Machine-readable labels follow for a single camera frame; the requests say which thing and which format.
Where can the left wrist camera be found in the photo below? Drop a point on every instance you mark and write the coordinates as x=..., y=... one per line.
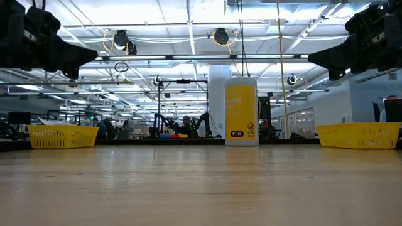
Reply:
x=44, y=20

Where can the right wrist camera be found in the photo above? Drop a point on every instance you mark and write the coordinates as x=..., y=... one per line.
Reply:
x=366, y=17

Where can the black aluminium frame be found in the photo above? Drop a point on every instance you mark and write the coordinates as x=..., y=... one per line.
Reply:
x=157, y=142

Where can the long ceiling light bar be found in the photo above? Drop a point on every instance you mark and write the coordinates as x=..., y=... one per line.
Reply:
x=201, y=57

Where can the black background rig frame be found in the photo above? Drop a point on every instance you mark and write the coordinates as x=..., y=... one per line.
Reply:
x=183, y=81

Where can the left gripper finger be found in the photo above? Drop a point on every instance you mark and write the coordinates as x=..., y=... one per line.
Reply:
x=69, y=51
x=83, y=64

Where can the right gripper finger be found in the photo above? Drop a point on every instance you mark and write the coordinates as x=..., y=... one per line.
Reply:
x=337, y=53
x=326, y=66

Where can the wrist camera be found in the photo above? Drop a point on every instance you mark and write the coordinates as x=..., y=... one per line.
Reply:
x=366, y=17
x=44, y=20

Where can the black background robot arm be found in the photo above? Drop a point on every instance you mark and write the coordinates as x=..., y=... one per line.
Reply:
x=160, y=122
x=204, y=120

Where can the yellow white wipes canister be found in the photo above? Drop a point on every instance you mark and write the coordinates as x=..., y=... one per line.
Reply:
x=242, y=113

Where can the white column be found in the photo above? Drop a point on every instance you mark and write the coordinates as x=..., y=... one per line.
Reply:
x=216, y=103

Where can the black monitor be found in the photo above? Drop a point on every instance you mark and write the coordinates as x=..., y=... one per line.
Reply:
x=394, y=110
x=19, y=118

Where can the yellow plastic bin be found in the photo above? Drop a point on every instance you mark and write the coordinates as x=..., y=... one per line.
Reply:
x=63, y=136
x=358, y=135

